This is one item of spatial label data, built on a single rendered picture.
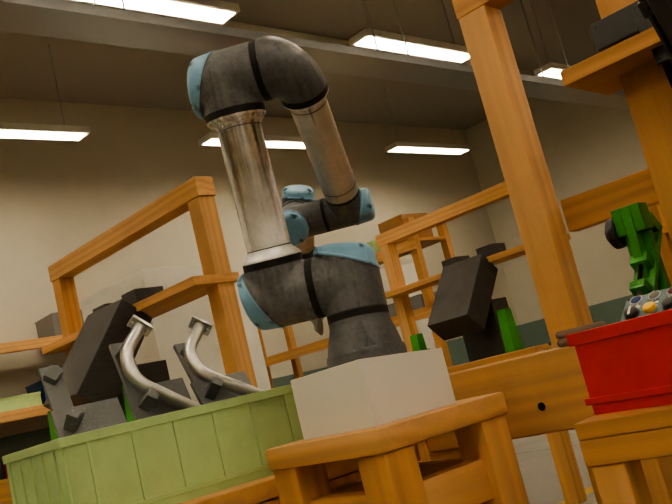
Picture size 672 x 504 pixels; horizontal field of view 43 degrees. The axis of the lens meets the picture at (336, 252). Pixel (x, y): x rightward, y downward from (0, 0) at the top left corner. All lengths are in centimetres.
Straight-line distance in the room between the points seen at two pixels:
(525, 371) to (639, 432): 51
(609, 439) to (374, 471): 39
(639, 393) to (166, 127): 927
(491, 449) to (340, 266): 42
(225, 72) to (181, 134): 873
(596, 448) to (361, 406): 42
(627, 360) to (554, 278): 109
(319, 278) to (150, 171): 837
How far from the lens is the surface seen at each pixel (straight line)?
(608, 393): 127
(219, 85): 161
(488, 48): 244
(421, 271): 718
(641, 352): 122
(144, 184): 978
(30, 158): 925
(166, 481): 169
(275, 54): 160
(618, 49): 213
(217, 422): 175
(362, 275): 155
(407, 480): 140
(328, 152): 172
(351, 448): 142
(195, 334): 211
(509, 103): 239
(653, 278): 202
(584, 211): 236
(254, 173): 159
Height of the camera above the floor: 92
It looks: 9 degrees up
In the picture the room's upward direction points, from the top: 14 degrees counter-clockwise
